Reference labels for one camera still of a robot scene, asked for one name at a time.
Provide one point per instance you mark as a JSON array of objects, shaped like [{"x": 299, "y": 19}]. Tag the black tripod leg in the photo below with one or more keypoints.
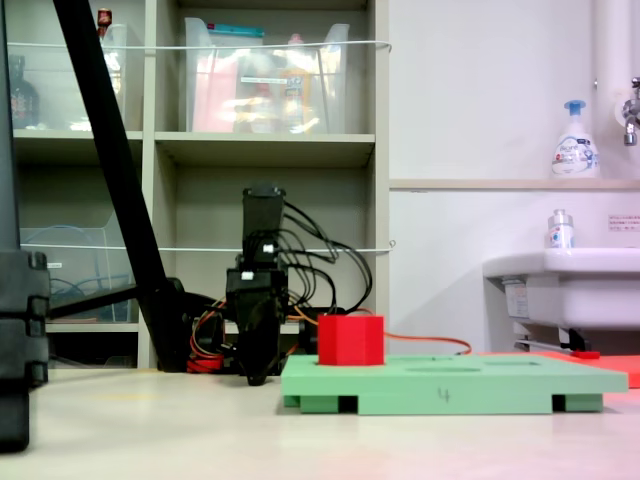
[{"x": 107, "y": 150}]

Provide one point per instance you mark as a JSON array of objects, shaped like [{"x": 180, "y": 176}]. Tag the dark grey upright column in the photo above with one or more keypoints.
[{"x": 7, "y": 150}]

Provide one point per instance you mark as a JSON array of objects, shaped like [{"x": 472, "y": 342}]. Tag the clear bin with dark bottle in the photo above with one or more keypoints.
[{"x": 60, "y": 90}]

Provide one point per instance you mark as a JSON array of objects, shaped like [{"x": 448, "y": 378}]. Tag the red print wall label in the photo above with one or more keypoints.
[{"x": 624, "y": 223}]

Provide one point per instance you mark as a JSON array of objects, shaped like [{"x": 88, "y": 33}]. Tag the orange label spray bottle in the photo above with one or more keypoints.
[{"x": 296, "y": 85}]

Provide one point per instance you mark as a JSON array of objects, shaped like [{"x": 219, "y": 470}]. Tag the large clear plastic bin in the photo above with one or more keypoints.
[{"x": 260, "y": 90}]

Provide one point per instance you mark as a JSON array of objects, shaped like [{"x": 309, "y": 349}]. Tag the beige shelf unit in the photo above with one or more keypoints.
[{"x": 265, "y": 145}]

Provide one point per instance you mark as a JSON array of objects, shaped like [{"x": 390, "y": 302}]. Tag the white ceramic sink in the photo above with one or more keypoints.
[{"x": 590, "y": 290}]

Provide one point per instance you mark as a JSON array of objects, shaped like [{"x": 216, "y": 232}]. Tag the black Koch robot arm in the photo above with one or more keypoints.
[{"x": 262, "y": 215}]

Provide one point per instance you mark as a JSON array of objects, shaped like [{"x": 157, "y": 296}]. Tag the small clear sanitizer bottle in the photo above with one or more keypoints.
[{"x": 560, "y": 232}]

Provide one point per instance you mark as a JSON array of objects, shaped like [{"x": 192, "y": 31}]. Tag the flat red board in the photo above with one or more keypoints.
[{"x": 620, "y": 370}]

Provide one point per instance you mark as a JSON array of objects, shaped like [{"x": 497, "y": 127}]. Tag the green board with shaped holes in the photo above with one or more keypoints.
[{"x": 450, "y": 382}]

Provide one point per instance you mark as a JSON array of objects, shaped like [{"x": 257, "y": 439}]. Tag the white blue soap pump bottle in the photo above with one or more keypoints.
[{"x": 575, "y": 150}]

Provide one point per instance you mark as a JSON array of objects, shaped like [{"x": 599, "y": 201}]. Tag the metal water faucet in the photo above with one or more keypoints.
[{"x": 630, "y": 117}]

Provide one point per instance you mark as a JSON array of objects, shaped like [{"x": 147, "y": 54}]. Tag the notched black stack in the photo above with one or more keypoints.
[{"x": 20, "y": 325}]

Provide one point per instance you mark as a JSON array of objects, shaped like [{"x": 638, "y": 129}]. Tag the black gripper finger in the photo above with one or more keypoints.
[
  {"x": 274, "y": 340},
  {"x": 248, "y": 345}
]

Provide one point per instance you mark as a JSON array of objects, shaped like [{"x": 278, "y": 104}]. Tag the brown bottle with red cap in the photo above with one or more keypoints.
[{"x": 104, "y": 20}]

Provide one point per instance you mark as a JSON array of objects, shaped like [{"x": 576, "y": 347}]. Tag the dark glass bottle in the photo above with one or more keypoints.
[{"x": 22, "y": 100}]

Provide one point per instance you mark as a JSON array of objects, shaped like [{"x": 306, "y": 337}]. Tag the red octagonal pillar block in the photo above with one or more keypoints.
[{"x": 350, "y": 340}]

